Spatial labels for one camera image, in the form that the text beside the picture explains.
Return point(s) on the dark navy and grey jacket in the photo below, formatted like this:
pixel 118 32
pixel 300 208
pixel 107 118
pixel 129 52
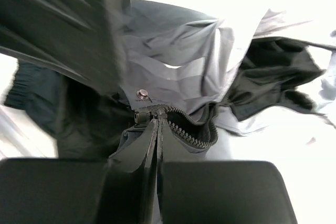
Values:
pixel 234 79

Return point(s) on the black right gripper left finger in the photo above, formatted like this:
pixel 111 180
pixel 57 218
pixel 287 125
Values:
pixel 121 189

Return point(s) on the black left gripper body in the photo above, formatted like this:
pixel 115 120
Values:
pixel 81 39

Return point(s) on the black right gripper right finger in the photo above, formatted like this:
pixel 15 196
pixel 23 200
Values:
pixel 196 191

